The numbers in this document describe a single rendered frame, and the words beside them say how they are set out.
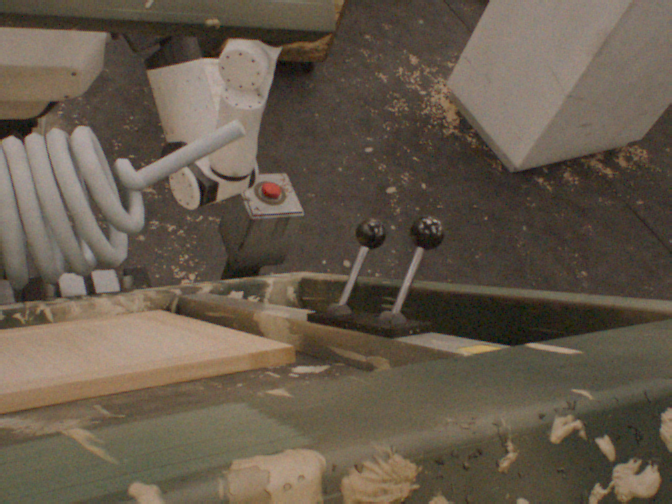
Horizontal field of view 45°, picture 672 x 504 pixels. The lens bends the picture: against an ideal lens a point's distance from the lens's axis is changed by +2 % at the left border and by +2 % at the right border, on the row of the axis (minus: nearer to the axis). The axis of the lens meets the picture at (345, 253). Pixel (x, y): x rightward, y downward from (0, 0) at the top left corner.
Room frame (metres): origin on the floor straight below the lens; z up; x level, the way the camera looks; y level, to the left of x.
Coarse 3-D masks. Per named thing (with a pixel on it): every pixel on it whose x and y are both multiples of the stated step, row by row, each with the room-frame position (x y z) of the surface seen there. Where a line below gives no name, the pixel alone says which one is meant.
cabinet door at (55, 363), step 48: (0, 336) 0.62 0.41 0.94; (48, 336) 0.62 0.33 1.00; (96, 336) 0.62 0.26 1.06; (144, 336) 0.62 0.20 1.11; (192, 336) 0.61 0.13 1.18; (240, 336) 0.61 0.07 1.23; (0, 384) 0.38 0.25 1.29; (48, 384) 0.39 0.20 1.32; (96, 384) 0.41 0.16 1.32; (144, 384) 0.44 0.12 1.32
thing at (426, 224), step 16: (416, 224) 0.64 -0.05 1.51; (432, 224) 0.64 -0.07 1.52; (416, 240) 0.63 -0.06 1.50; (432, 240) 0.63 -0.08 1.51; (416, 256) 0.62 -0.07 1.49; (416, 272) 0.61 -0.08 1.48; (400, 288) 0.59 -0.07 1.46; (400, 304) 0.57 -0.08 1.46; (384, 320) 0.55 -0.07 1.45; (400, 320) 0.55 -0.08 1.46
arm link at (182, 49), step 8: (168, 40) 1.00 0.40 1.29; (176, 40) 1.00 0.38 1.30; (184, 40) 1.01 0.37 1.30; (192, 40) 1.03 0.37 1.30; (160, 48) 0.98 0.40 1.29; (168, 48) 0.99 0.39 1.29; (176, 48) 1.00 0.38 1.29; (184, 48) 1.00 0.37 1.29; (192, 48) 1.02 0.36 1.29; (152, 56) 0.98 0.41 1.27; (160, 56) 0.98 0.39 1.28; (168, 56) 0.98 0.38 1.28; (176, 56) 0.99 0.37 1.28; (184, 56) 1.00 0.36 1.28; (192, 56) 1.01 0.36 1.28; (200, 56) 1.03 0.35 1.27; (152, 64) 0.98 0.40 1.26; (160, 64) 0.98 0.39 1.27; (168, 64) 0.98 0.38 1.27
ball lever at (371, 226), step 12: (360, 228) 0.69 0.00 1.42; (372, 228) 0.69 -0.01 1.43; (384, 228) 0.70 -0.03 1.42; (360, 240) 0.68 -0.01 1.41; (372, 240) 0.68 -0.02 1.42; (384, 240) 0.70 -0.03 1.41; (360, 252) 0.68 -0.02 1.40; (360, 264) 0.66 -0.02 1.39; (348, 288) 0.64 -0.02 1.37; (348, 300) 0.63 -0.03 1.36; (336, 312) 0.60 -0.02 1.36; (348, 312) 0.61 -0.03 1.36
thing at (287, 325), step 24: (192, 312) 0.81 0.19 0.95; (216, 312) 0.76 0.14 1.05; (240, 312) 0.71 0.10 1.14; (264, 312) 0.68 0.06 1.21; (288, 312) 0.67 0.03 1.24; (264, 336) 0.66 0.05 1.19; (288, 336) 0.62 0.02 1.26; (312, 336) 0.59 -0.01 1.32; (336, 336) 0.57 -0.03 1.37; (360, 336) 0.54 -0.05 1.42; (408, 336) 0.53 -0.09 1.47; (432, 336) 0.53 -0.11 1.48; (336, 360) 0.55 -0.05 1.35; (360, 360) 0.53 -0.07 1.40; (384, 360) 0.51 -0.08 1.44; (408, 360) 0.49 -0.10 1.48
